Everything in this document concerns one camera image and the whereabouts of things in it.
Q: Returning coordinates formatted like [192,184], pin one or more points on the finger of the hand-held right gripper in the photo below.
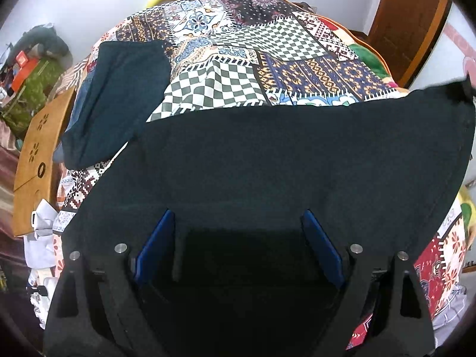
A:
[467,88]

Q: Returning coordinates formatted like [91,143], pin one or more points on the folded blue jeans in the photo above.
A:
[80,100]

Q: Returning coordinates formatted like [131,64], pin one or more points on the black pants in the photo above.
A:
[260,156]

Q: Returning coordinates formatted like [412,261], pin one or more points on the wooden board with flower cutouts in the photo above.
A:
[33,148]

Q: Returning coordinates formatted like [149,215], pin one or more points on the dark grey cloth pile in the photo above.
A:
[44,39]

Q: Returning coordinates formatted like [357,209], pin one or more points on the brown satin cloth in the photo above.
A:
[7,178]

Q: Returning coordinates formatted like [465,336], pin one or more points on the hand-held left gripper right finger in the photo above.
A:
[321,245]

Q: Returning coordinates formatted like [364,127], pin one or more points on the green patterned cloth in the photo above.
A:
[33,85]

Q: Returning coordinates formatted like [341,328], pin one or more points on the white cloth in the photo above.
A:
[41,230]

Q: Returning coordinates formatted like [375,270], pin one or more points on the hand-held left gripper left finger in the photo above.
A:
[160,245]

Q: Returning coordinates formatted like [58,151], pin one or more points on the orange box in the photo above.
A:
[24,68]

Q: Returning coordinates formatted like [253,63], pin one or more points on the white wardrobe with pink flowers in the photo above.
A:
[459,44]

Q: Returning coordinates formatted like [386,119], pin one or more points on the folded dark teal pants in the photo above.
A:
[119,96]

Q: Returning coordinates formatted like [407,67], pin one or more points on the patchwork printed bedsheet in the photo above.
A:
[279,44]

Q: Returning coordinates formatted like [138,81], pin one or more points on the brown wooden door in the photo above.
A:
[409,18]

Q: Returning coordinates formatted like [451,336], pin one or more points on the red green printed blanket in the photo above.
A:
[366,54]

